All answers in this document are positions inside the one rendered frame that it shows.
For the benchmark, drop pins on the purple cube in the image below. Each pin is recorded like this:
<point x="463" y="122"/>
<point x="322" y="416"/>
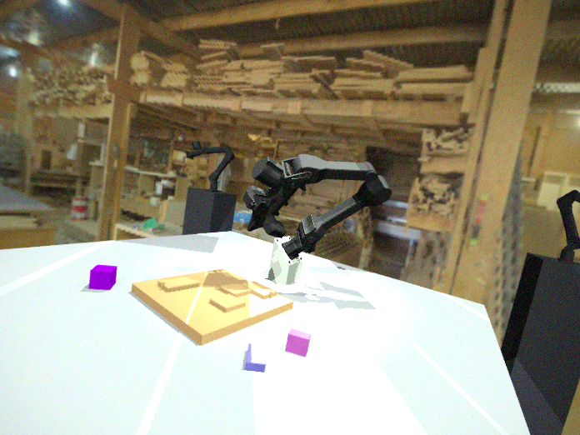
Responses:
<point x="103" y="277"/>

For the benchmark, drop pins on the pink cube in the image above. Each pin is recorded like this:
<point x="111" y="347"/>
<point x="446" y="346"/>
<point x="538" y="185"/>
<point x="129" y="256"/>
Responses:
<point x="298" y="342"/>

